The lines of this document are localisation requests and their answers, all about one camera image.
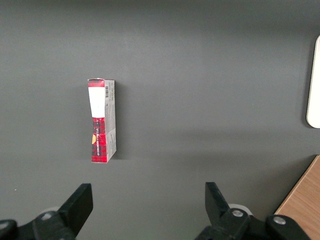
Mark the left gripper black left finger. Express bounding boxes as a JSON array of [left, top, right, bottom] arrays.
[[0, 183, 94, 240]]

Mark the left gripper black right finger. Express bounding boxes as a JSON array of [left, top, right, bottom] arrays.
[[194, 181, 312, 240]]

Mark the oak wooden drawer cabinet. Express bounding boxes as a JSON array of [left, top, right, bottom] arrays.
[[274, 154, 320, 240]]

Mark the red plaid cardboard box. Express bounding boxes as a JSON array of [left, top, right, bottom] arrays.
[[87, 77, 118, 164]]

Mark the beige plastic tray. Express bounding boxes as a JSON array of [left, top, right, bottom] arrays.
[[306, 34, 320, 129]]

